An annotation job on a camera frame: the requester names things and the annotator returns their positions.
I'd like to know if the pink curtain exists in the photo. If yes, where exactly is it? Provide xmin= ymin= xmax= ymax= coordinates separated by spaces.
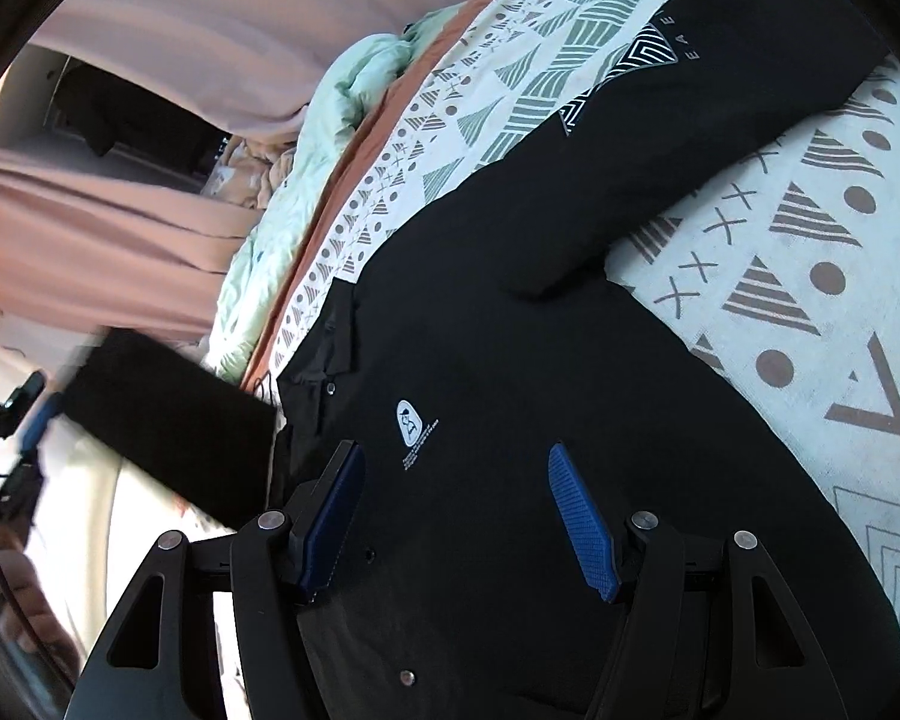
xmin=0 ymin=149 xmax=260 ymax=341
xmin=32 ymin=0 xmax=461 ymax=142

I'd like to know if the pink plush blanket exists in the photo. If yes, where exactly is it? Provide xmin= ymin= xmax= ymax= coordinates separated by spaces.
xmin=201 ymin=135 xmax=297 ymax=210

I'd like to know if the black button-up shirt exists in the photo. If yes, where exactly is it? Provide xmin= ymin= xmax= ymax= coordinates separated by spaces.
xmin=59 ymin=141 xmax=900 ymax=720

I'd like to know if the left pink curtain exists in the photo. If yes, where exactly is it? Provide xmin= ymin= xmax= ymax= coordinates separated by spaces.
xmin=0 ymin=149 xmax=260 ymax=341

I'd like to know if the mint green duvet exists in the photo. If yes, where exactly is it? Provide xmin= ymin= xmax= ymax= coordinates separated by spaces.
xmin=203 ymin=5 xmax=458 ymax=383

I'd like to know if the patterned white bedspread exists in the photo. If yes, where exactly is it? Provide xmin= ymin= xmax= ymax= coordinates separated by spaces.
xmin=269 ymin=0 xmax=900 ymax=642

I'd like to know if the right pink curtain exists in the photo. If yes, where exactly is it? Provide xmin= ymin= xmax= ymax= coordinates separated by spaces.
xmin=32 ymin=0 xmax=461 ymax=142

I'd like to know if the cream padded headboard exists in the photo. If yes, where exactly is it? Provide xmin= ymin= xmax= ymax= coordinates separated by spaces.
xmin=0 ymin=312 xmax=227 ymax=639

